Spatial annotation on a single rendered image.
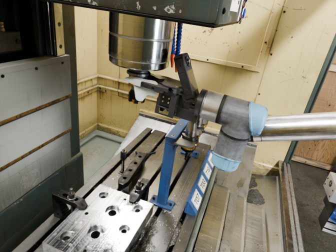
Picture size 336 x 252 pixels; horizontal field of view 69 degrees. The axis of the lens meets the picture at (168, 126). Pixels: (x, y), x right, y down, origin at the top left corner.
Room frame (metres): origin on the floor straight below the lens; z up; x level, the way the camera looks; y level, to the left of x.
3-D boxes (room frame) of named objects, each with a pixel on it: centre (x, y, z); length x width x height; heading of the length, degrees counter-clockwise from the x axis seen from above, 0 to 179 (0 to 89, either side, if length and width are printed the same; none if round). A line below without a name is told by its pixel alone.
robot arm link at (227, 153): (0.58, -0.17, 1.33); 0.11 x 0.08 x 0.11; 162
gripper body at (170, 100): (0.61, -0.02, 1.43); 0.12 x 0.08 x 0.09; 73
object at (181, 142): (0.77, -0.07, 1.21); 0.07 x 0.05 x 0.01; 73
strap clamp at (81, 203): (0.64, 0.30, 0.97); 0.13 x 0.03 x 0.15; 73
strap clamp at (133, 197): (0.73, 0.07, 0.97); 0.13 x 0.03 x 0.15; 163
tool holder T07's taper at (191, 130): (0.82, -0.09, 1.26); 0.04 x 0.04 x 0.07
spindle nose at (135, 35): (0.65, 0.10, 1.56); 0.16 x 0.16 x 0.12
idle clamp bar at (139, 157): (0.92, 0.13, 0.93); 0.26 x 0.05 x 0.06; 168
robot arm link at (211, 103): (0.59, -0.10, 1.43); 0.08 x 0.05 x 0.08; 163
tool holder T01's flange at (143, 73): (0.65, 0.10, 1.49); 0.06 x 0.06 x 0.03
